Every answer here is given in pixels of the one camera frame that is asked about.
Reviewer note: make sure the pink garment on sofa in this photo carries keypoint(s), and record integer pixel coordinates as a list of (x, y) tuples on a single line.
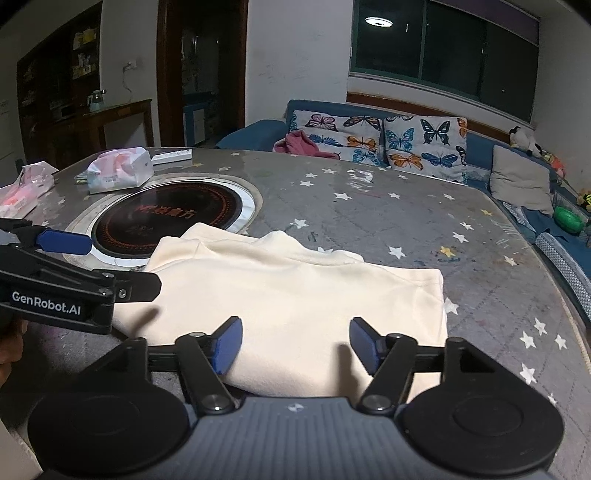
[(298, 143)]

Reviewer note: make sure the person left hand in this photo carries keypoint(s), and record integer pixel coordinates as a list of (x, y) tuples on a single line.
[(11, 349)]

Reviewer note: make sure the glass kettle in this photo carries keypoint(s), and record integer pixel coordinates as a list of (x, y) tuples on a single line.
[(95, 100)]

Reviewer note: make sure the left butterfly pillow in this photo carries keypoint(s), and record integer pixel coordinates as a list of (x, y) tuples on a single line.
[(356, 138)]

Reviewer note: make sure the yellow orange plush toys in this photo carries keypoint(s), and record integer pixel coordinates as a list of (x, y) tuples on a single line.
[(584, 200)]

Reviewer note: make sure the blue corner sofa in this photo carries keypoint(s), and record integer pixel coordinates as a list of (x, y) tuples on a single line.
[(565, 251)]

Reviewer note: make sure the butterfly pillow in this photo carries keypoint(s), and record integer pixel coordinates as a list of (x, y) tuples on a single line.
[(356, 138), (434, 146)]

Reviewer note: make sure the dark window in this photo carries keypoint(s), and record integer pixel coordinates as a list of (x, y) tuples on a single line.
[(484, 51)]

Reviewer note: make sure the white remote control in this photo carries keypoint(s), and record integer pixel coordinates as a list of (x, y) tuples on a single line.
[(172, 157)]

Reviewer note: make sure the dark wooden side table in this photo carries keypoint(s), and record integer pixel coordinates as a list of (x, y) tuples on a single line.
[(86, 134)]

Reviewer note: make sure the pink white tissue pack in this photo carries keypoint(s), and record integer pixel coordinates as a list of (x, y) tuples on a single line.
[(119, 170)]

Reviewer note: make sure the cream sweatshirt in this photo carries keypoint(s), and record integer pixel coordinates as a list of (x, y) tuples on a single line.
[(295, 305)]

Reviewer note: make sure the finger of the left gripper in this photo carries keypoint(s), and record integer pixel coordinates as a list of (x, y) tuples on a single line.
[(20, 235), (32, 274)]

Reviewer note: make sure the green round toy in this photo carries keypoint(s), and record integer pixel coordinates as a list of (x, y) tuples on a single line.
[(568, 221)]

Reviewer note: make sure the grey plain pillow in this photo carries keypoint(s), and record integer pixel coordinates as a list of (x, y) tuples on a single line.
[(519, 181)]

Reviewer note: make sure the right butterfly pillow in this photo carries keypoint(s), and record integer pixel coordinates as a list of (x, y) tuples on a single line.
[(434, 146)]

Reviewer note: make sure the black round induction cooktop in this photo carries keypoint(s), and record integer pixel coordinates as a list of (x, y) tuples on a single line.
[(132, 227)]

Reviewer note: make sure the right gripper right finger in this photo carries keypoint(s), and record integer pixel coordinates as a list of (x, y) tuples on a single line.
[(458, 407)]

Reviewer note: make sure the black white plush toy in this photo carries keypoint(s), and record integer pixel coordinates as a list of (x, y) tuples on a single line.
[(520, 140)]

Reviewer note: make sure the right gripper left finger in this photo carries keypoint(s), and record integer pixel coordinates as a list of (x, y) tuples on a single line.
[(131, 408)]

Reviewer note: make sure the pink tissue box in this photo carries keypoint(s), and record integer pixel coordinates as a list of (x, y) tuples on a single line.
[(21, 197)]

